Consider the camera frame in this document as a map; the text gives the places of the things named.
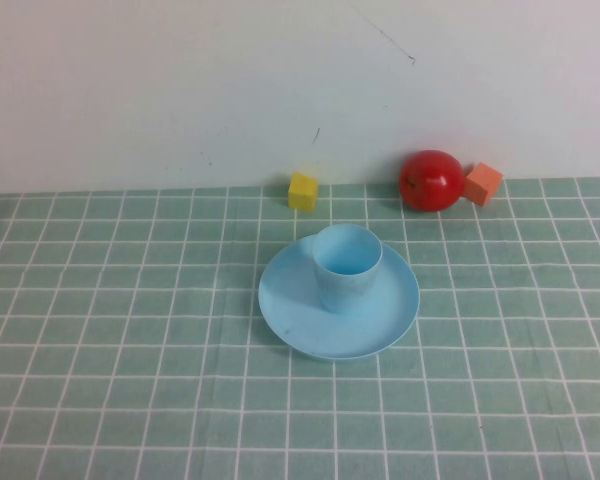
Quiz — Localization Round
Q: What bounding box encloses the red apple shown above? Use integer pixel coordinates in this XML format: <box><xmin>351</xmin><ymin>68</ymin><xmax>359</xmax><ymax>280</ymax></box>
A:
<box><xmin>398</xmin><ymin>149</ymin><xmax>467</xmax><ymax>214</ymax></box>

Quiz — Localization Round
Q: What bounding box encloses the orange foam cube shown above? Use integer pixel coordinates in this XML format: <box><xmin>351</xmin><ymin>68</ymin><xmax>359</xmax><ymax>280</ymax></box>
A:
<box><xmin>463</xmin><ymin>161</ymin><xmax>504</xmax><ymax>207</ymax></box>

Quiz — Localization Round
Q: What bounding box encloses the yellow foam cube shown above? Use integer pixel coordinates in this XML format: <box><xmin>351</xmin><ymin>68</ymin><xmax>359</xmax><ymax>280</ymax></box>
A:
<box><xmin>287</xmin><ymin>172</ymin><xmax>320</xmax><ymax>212</ymax></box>

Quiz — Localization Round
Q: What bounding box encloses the light blue plastic cup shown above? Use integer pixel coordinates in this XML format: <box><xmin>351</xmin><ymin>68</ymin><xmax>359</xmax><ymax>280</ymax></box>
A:
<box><xmin>311</xmin><ymin>224</ymin><xmax>384</xmax><ymax>315</ymax></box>

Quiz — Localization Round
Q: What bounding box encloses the light blue plastic plate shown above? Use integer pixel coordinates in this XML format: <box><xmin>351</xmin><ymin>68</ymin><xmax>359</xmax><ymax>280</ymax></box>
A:
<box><xmin>258</xmin><ymin>232</ymin><xmax>421</xmax><ymax>362</ymax></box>

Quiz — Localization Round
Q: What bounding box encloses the green checkered tablecloth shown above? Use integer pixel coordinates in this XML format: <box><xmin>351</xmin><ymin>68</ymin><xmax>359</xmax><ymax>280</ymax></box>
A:
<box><xmin>0</xmin><ymin>177</ymin><xmax>600</xmax><ymax>480</ymax></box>

